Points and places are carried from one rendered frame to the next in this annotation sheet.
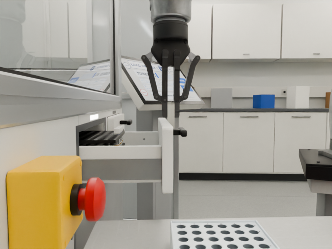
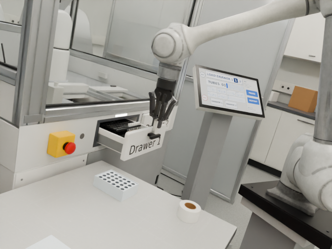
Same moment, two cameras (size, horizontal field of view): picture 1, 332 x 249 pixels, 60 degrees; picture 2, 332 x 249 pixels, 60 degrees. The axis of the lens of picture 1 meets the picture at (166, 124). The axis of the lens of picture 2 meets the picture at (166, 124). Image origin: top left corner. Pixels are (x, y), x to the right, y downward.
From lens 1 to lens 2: 73 cm
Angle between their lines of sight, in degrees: 30
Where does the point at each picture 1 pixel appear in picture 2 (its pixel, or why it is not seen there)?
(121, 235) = (101, 168)
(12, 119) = (54, 120)
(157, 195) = (201, 172)
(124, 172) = (111, 145)
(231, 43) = not seen: outside the picture
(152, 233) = not seen: hidden behind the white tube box
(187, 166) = (280, 164)
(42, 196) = (54, 142)
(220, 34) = not seen: outside the picture
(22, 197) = (51, 140)
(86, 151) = (101, 131)
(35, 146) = (65, 127)
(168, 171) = (123, 151)
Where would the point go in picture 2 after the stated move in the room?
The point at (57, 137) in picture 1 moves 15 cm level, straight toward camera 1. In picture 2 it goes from (80, 124) to (56, 135)
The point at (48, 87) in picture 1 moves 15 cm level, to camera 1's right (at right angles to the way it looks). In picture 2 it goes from (76, 109) to (108, 123)
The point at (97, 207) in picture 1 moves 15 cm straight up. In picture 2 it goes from (67, 150) to (74, 104)
